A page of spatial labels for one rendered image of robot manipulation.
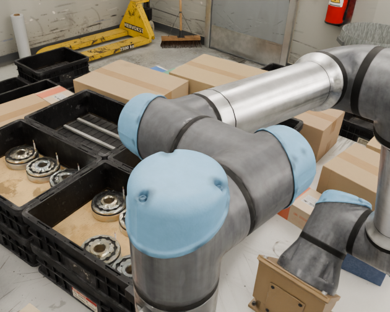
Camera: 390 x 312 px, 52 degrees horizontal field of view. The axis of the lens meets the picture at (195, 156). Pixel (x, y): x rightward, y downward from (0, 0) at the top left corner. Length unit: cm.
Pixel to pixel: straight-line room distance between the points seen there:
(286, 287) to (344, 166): 56
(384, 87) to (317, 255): 47
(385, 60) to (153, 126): 40
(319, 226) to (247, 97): 56
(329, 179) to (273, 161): 108
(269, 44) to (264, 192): 409
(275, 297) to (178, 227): 80
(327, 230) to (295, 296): 17
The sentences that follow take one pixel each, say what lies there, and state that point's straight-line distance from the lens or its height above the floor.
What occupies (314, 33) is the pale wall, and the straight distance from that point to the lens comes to 417.
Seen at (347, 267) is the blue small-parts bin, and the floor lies 71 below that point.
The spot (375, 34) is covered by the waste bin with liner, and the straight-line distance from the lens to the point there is 385.
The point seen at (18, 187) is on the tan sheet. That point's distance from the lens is 136.
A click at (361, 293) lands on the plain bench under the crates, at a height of 70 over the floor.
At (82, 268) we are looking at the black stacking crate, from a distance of 102.
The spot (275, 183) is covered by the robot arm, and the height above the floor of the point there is 143.
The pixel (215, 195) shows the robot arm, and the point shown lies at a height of 146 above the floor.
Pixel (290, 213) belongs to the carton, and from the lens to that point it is 138.
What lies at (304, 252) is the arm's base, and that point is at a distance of 100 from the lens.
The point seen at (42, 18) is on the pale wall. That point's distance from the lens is 470.
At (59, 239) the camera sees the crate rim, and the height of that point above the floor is 93.
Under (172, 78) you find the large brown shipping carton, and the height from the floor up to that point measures 90.
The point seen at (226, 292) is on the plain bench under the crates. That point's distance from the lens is 117.
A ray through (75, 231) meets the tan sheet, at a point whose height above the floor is 83.
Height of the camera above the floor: 164
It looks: 35 degrees down
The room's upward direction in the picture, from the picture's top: 3 degrees clockwise
